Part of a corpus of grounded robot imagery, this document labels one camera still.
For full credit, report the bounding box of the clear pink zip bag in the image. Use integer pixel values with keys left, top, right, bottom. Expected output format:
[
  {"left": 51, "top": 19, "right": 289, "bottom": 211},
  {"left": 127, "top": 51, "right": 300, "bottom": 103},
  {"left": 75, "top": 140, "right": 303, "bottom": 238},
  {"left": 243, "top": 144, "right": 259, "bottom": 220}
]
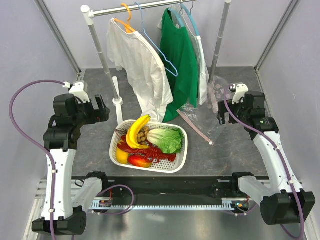
[{"left": 177, "top": 76, "right": 228, "bottom": 146}]

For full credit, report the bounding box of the yellow banana bunch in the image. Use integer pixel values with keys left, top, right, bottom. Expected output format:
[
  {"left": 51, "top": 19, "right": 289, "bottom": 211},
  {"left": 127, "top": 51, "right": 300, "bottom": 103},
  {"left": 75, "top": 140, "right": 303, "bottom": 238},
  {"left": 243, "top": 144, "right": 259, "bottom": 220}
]
[{"left": 126, "top": 114, "right": 151, "bottom": 150}]

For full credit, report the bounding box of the red plastic lobster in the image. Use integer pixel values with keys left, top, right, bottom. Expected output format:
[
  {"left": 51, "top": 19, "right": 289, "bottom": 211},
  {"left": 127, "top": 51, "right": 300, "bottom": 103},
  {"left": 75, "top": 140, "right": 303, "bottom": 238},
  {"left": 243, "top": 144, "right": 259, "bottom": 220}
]
[{"left": 115, "top": 129, "right": 177, "bottom": 164}]

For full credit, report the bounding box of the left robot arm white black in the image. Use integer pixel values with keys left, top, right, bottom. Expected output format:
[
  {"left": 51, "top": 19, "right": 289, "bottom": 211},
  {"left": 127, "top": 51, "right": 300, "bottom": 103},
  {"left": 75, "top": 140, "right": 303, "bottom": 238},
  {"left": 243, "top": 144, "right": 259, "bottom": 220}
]
[{"left": 31, "top": 93, "right": 110, "bottom": 236}]

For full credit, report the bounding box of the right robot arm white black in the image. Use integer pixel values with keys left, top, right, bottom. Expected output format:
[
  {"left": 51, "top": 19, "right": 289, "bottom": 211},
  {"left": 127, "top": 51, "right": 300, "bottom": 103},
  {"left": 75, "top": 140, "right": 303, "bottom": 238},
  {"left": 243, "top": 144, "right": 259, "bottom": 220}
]
[{"left": 217, "top": 90, "right": 316, "bottom": 225}]

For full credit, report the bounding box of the white perforated plastic basket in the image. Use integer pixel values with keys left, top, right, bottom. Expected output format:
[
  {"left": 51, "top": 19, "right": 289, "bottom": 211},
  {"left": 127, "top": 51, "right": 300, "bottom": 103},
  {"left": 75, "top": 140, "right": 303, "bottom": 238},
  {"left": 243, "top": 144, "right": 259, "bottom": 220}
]
[{"left": 109, "top": 120, "right": 188, "bottom": 174}]

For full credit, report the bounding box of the white garment on right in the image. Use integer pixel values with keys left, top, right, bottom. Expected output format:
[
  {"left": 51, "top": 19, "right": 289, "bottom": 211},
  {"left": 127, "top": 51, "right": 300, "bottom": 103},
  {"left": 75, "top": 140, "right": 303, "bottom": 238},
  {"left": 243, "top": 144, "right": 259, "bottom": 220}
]
[{"left": 167, "top": 7, "right": 208, "bottom": 106}]

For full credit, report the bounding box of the yellow lemon fruit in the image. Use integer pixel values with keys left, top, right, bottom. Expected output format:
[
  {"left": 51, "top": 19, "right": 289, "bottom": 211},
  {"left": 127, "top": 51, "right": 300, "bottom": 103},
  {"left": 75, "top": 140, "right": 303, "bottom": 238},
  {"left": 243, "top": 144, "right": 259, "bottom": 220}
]
[{"left": 115, "top": 147, "right": 130, "bottom": 165}]

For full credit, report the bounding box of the brown longan bunch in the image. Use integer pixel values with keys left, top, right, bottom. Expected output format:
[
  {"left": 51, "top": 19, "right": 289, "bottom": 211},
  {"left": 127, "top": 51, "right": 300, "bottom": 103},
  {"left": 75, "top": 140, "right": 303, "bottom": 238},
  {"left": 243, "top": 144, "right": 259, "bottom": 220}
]
[{"left": 137, "top": 126, "right": 150, "bottom": 145}]

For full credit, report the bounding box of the red yellow mango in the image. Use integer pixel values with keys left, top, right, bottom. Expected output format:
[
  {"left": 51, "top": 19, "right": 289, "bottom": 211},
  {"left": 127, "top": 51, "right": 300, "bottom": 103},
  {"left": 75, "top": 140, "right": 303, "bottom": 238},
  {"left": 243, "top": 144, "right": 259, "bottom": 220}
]
[{"left": 127, "top": 154, "right": 152, "bottom": 168}]

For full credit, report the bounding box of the green lettuce head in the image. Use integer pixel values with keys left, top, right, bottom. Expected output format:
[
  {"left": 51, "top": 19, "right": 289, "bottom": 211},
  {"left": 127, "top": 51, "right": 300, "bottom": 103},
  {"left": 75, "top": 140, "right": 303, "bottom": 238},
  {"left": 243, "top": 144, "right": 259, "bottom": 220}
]
[{"left": 147, "top": 128, "right": 184, "bottom": 154}]

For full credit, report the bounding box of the white t-shirt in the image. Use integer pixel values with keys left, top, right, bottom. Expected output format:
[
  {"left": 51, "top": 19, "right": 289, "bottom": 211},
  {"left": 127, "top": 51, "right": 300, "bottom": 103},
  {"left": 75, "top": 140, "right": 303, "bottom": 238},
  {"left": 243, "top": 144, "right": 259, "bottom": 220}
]
[{"left": 107, "top": 18, "right": 174, "bottom": 123}]

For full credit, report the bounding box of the green t-shirt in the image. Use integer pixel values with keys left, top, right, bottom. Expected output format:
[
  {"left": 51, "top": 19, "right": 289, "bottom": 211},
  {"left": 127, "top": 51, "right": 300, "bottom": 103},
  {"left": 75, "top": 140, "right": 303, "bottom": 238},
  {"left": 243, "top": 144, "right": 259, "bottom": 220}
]
[{"left": 160, "top": 8, "right": 199, "bottom": 122}]

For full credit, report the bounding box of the orange clothes hanger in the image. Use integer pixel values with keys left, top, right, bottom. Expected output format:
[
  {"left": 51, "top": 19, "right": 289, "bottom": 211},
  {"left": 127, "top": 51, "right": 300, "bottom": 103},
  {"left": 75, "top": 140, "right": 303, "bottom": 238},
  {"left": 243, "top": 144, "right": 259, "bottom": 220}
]
[{"left": 113, "top": 3, "right": 137, "bottom": 34}]

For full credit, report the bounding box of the grey white clothes rack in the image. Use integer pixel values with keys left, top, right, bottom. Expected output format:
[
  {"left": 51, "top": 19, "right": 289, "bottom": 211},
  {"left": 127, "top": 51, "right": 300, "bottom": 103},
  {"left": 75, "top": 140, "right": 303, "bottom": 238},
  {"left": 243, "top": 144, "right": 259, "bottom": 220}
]
[{"left": 80, "top": 0, "right": 231, "bottom": 124}]

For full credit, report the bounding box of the teal clothes hanger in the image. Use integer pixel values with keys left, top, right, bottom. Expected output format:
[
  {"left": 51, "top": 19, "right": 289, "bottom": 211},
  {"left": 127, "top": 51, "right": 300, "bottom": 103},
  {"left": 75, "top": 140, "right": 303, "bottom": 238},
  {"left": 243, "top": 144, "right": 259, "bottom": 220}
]
[{"left": 170, "top": 3, "right": 200, "bottom": 38}]

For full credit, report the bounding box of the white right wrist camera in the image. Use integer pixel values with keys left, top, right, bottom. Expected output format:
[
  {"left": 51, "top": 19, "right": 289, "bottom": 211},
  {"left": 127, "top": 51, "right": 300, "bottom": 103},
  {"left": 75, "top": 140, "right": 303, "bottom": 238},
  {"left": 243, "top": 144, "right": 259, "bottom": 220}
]
[{"left": 229, "top": 82, "right": 249, "bottom": 105}]

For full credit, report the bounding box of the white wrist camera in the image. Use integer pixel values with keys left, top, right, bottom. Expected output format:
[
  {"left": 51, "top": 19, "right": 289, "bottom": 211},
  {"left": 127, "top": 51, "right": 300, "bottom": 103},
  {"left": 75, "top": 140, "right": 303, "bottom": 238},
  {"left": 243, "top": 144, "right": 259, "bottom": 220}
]
[
  {"left": 229, "top": 82, "right": 249, "bottom": 105},
  {"left": 63, "top": 81, "right": 91, "bottom": 104}
]

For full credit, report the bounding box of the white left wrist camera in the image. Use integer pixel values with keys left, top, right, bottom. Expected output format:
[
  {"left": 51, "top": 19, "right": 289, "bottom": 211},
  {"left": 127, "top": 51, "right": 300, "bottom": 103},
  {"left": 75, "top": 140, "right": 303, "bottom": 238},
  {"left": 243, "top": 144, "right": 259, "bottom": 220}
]
[{"left": 63, "top": 81, "right": 91, "bottom": 104}]

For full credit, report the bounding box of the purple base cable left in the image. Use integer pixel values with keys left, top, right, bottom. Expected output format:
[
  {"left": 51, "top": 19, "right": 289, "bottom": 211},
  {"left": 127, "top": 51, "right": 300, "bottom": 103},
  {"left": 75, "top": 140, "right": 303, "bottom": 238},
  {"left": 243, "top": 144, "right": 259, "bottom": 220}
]
[{"left": 92, "top": 184, "right": 135, "bottom": 216}]

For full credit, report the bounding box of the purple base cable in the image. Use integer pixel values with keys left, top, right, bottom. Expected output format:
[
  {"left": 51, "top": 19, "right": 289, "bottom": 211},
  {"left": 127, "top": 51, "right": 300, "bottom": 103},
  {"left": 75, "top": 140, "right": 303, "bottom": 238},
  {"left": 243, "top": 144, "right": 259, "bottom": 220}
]
[
  {"left": 223, "top": 197, "right": 258, "bottom": 217},
  {"left": 92, "top": 184, "right": 135, "bottom": 216}
]

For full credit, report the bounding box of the light blue wire hanger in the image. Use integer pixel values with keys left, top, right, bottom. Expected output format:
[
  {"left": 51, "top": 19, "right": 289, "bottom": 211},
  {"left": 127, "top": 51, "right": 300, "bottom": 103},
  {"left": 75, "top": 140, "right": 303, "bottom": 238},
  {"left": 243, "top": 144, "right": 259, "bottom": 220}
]
[{"left": 134, "top": 2, "right": 179, "bottom": 78}]

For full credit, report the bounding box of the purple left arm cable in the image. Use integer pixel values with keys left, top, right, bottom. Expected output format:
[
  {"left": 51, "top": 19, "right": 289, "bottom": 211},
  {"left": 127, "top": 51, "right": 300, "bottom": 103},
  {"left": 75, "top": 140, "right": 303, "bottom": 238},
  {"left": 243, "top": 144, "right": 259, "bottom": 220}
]
[{"left": 9, "top": 79, "right": 71, "bottom": 240}]

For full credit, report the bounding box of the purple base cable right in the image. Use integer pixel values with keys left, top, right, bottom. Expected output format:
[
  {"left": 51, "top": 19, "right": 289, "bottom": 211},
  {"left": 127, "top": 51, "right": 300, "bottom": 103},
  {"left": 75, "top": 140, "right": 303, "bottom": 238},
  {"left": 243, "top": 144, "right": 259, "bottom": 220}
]
[{"left": 223, "top": 197, "right": 258, "bottom": 217}]

